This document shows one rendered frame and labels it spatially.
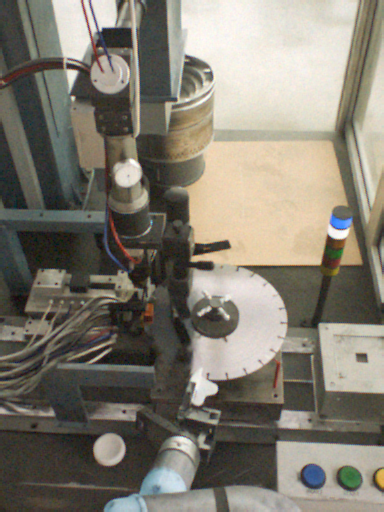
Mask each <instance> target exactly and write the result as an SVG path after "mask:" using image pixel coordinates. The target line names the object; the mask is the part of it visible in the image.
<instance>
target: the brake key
mask: <svg viewBox="0 0 384 512"><path fill-rule="evenodd" d="M303 477H304V480H305V482H306V483H307V484H308V485H309V486H312V487H318V486H320V485H321V484H323V482H324V477H325V475H324V472H323V470H321V469H320V468H319V467H318V466H315V465H310V466H307V467H306V468H305V470H304V473H303Z"/></svg>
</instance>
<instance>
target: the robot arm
mask: <svg viewBox="0 0 384 512"><path fill-rule="evenodd" d="M202 369H203V368H202V367H200V368H199V369H197V370H196V372H195V373H194V375H193V376H192V378H191V381H190V383H189V385H187V388H186V390H185V393H184V397H183V401H182V405H181V406H180V408H179V410H178V413H177V418H176V422H174V424H171V423H170V422H168V421H167V420H164V419H163V418H161V417H159V415H158V414H156V413H155V412H153V411H152V410H150V409H149V408H147V407H146V408H142V409H140V410H137V411H136V418H135V429H136V430H137V431H138V432H140V433H141V434H144V435H145V436H146V438H148V439H149V440H151V441H152V442H154V443H155V444H157V445H158V446H159V447H161V448H160V450H159V452H158V454H157V456H156V458H155V461H154V463H153V465H152V467H151V469H150V471H149V473H148V475H147V476H146V478H145V479H143V482H142V485H141V489H140V492H139V495H138V494H132V495H130V496H129V497H125V498H117V499H113V500H111V501H109V502H108V504H107V505H106V507H105V509H104V512H302V510H301V509H299V508H298V506H297V505H296V503H295V502H294V501H293V500H291V499H290V498H288V497H287V496H285V495H283V494H281V493H277V492H274V491H271V490H267V489H262V488H258V487H248V486H230V487H221V488H212V489H201V490H192V491H191V485H192V482H193V479H194V476H195V473H196V470H197V468H198V465H202V466H207V463H208V460H209V456H212V454H213V451H214V448H215V445H216V442H217V441H216V440H215V433H216V428H217V425H218V424H219V418H220V414H221V411H219V410H215V409H210V408H206V407H202V409H198V408H191V406H192V404H193V405H195V406H200V405H202V403H203V401H204V398H205V397H206V396H210V395H215V394H217V391H218V386H217V385H216V384H214V383H212V382H209V381H207V380H205V379H203V378H201V373H202ZM196 392H197V393H196ZM195 395H196V397H195ZM194 399H195V400H194Z"/></svg>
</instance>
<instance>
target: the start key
mask: <svg viewBox="0 0 384 512"><path fill-rule="evenodd" d="M360 479H361V478H360V474H359V472H358V471H357V470H356V469H354V468H352V467H344V468H343V469H341V471H340V473H339V480H340V483H341V484H342V485H343V486H344V487H346V488H349V489H355V488H357V487H358V485H359V483H360Z"/></svg>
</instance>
